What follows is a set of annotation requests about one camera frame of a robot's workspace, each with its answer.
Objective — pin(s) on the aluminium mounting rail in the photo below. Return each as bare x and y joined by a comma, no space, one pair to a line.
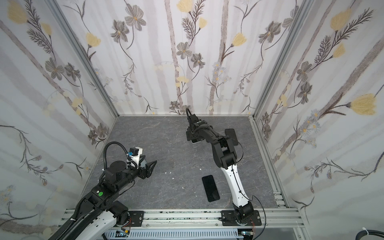
209,219

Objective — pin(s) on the black phone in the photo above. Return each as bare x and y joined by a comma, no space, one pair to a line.
210,188

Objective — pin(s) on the white perforated cable duct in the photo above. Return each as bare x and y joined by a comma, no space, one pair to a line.
175,234

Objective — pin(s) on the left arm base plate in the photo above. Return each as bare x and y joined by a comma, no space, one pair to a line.
134,219

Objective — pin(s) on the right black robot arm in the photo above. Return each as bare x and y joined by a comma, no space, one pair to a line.
225,157

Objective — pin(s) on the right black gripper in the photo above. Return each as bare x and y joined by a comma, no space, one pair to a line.
194,126

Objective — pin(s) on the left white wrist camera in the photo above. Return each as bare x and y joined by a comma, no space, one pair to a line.
134,155

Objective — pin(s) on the black phone case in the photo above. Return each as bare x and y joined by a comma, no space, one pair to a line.
232,135

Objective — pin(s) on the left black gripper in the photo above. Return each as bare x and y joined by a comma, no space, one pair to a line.
143,173

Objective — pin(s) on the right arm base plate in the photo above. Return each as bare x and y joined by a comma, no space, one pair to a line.
228,218

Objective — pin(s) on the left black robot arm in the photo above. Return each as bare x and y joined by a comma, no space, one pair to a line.
99,210

